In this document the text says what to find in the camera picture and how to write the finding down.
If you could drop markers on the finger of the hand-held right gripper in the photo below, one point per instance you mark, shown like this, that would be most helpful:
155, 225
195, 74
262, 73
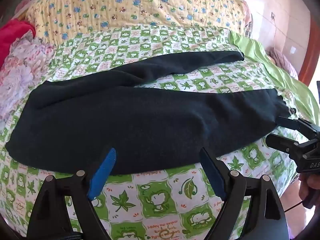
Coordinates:
277, 142
287, 122

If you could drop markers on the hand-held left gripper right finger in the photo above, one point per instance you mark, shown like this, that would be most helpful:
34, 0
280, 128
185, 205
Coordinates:
212, 173

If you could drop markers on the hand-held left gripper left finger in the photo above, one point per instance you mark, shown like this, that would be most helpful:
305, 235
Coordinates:
102, 172

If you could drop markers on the black pants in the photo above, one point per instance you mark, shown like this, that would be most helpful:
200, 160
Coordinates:
140, 125

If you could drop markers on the person's right hand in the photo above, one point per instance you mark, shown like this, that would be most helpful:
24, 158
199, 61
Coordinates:
305, 187

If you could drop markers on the plain green sheet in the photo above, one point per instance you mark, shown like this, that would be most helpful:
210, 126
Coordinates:
275, 62

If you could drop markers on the green frog printed blanket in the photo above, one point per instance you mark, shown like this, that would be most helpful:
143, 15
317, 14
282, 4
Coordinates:
155, 210

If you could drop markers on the plaid cloth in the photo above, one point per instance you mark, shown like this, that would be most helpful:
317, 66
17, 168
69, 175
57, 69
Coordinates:
248, 30

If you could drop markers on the pink floral cloth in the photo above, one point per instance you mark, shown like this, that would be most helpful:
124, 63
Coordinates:
22, 72

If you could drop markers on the red cloth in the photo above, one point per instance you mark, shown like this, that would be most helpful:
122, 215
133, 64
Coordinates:
12, 37

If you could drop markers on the yellow bear printed quilt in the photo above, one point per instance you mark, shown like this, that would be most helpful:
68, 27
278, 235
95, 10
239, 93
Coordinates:
130, 7

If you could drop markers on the brown wooden door frame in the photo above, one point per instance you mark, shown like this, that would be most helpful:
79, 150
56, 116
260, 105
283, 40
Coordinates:
307, 55

